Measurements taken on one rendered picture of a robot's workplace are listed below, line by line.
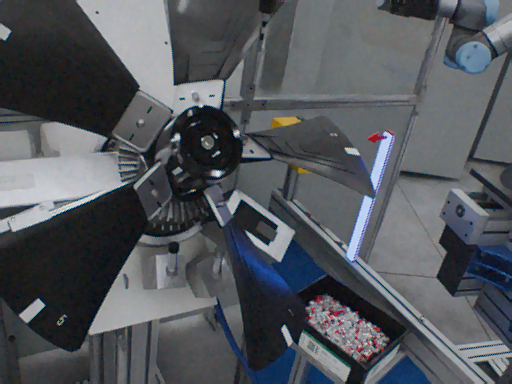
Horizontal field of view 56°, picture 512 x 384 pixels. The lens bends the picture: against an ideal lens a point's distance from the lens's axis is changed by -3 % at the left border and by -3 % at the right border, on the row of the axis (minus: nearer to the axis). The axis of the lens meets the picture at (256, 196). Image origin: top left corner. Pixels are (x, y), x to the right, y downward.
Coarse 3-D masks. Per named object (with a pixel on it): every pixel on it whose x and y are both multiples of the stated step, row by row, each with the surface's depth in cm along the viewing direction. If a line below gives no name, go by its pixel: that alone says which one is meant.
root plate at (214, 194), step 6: (216, 186) 84; (210, 192) 79; (216, 192) 82; (210, 198) 77; (216, 198) 80; (222, 198) 84; (210, 204) 76; (216, 204) 79; (216, 210) 77; (222, 210) 81; (228, 210) 84; (216, 216) 77; (222, 216) 79; (228, 216) 82; (222, 222) 77
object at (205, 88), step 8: (216, 80) 82; (176, 88) 84; (184, 88) 84; (192, 88) 83; (200, 88) 82; (208, 88) 82; (216, 88) 81; (176, 96) 84; (184, 96) 83; (200, 96) 82; (208, 96) 81; (216, 96) 81; (176, 104) 83; (184, 104) 82; (192, 104) 82; (200, 104) 81; (208, 104) 81; (216, 104) 80; (176, 112) 82
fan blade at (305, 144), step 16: (272, 128) 94; (288, 128) 96; (304, 128) 97; (320, 128) 99; (336, 128) 101; (272, 144) 87; (288, 144) 89; (304, 144) 91; (320, 144) 93; (336, 144) 96; (352, 144) 99; (288, 160) 84; (304, 160) 86; (320, 160) 89; (336, 160) 91; (352, 160) 95; (336, 176) 88; (352, 176) 90; (368, 176) 94; (368, 192) 90
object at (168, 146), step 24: (168, 120) 84; (192, 120) 75; (216, 120) 77; (168, 144) 72; (192, 144) 73; (216, 144) 76; (240, 144) 77; (144, 168) 80; (168, 168) 75; (192, 168) 72; (216, 168) 75; (192, 192) 83
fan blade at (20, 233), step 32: (128, 192) 70; (32, 224) 61; (64, 224) 64; (96, 224) 67; (128, 224) 72; (0, 256) 59; (32, 256) 62; (64, 256) 65; (96, 256) 69; (128, 256) 76; (0, 288) 60; (32, 288) 63; (64, 288) 66; (96, 288) 72; (32, 320) 64
